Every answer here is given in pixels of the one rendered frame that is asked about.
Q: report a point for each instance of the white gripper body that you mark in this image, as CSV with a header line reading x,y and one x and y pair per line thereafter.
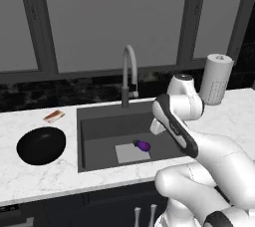
x,y
156,127

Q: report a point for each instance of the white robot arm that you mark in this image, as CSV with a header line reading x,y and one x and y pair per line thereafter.
x,y
219,161

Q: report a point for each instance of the purple eggplant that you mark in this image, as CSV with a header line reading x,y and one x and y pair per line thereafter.
x,y
143,145

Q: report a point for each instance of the dark grey sink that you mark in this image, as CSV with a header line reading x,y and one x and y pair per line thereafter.
x,y
99,131

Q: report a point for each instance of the dark cupboard door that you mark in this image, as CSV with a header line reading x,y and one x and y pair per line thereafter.
x,y
113,207

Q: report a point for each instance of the black bowl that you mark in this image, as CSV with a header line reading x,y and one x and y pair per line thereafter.
x,y
41,145

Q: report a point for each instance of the pale grey flat board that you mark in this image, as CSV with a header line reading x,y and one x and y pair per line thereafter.
x,y
127,154

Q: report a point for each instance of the grey curved tap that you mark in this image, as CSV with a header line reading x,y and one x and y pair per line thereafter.
x,y
125,71

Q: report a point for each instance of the white paper towel roll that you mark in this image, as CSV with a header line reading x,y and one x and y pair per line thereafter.
x,y
215,81

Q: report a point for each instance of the red and white bacon strip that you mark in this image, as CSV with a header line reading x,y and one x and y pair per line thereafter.
x,y
54,116

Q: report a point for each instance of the dark framed window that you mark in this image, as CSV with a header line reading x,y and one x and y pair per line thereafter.
x,y
109,22

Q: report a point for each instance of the dark drawer front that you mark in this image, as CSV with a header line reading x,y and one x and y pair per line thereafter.
x,y
16,216

